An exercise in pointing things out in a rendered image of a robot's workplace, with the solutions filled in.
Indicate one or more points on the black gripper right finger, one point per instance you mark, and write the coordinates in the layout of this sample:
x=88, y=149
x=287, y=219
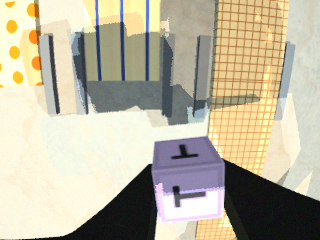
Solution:
x=259, y=209

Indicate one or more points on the purple and white labelled cube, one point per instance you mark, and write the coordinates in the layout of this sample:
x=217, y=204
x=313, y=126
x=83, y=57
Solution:
x=188, y=177

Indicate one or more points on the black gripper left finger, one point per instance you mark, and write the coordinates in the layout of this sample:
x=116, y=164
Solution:
x=132, y=215

